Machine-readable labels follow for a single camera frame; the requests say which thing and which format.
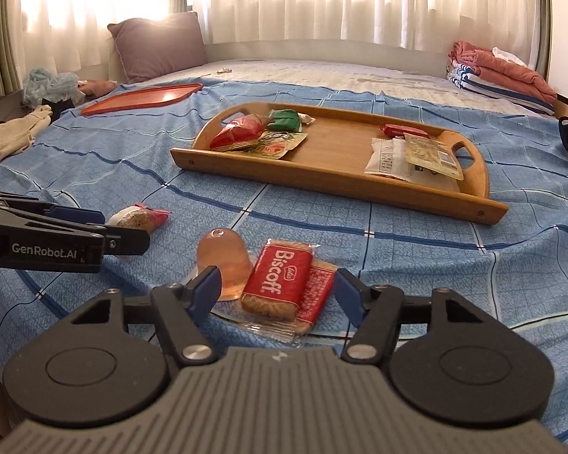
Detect large red snack packet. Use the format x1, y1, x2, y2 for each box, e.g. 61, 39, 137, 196
211, 114, 269, 152

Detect light blue plastic bag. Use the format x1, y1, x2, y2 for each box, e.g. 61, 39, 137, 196
23, 68, 83, 107

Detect clear jelly cup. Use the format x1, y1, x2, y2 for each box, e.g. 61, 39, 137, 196
196, 228, 253, 301

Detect stack of folded towels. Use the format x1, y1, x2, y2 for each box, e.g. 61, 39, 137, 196
449, 41, 558, 101

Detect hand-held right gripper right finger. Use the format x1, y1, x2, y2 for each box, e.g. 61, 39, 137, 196
334, 268, 495, 361

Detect wooden serving tray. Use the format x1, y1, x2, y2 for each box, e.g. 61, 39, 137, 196
170, 101, 509, 227

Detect clear packet with orange print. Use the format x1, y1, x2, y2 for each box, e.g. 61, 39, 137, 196
246, 131, 309, 158

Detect red label biscuit packet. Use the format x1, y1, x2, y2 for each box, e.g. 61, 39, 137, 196
293, 260, 338, 325
239, 239, 320, 320

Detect pink rice snack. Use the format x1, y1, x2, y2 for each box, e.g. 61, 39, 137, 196
106, 203, 171, 236

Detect white folded cloth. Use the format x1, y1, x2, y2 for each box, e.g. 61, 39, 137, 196
492, 47, 526, 63

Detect blue checked bedsheet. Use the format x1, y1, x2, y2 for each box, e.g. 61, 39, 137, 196
0, 78, 568, 440

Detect beige nut packet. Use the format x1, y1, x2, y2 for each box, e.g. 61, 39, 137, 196
404, 133, 465, 180

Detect white sheer curtain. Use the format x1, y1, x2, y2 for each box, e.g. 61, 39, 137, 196
19, 0, 545, 81

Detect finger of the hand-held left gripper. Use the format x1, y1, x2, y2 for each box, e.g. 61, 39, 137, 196
0, 188, 106, 226
0, 210, 151, 257

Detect white printed packet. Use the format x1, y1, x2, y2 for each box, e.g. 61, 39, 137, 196
364, 137, 438, 183

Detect dark small bag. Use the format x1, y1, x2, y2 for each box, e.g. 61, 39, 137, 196
42, 97, 75, 119

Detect beige crumpled cloth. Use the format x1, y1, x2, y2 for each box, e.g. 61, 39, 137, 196
0, 105, 54, 170

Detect green snack packet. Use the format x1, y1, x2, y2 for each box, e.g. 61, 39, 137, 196
266, 109, 315, 133

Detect blue striped folded towels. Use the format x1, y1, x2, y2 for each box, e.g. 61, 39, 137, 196
447, 59, 557, 117

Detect red snack bar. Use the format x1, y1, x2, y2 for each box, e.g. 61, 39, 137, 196
380, 123, 429, 139

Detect white patterned mattress cover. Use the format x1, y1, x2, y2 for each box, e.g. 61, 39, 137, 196
137, 59, 550, 117

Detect orange plastic tray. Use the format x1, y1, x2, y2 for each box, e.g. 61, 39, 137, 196
80, 82, 203, 117

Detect purple pillow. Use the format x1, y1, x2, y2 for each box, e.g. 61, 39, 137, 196
107, 11, 208, 83

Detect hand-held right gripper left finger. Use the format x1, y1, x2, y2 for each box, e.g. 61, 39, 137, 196
71, 266, 224, 365

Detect pinkish brown cloth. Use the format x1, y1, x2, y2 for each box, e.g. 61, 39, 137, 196
78, 79, 117, 98

